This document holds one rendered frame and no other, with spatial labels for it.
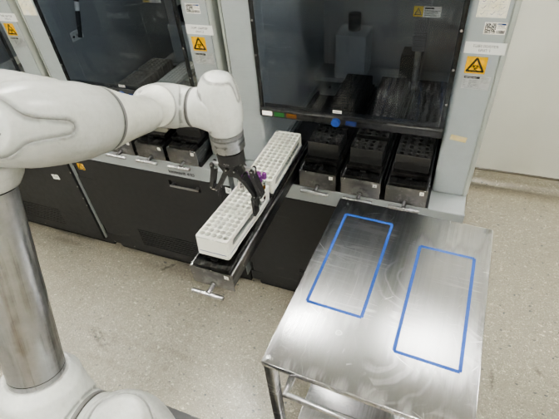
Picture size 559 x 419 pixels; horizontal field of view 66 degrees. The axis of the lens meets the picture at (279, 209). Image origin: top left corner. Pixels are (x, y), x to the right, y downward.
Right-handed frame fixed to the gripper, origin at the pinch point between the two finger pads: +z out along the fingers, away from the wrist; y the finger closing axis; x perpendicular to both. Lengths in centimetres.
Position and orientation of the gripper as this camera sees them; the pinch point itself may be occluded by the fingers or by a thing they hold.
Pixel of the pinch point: (239, 204)
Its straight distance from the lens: 130.1
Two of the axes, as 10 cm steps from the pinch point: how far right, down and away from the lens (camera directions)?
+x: 3.6, -6.4, 6.8
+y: 9.3, 1.9, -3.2
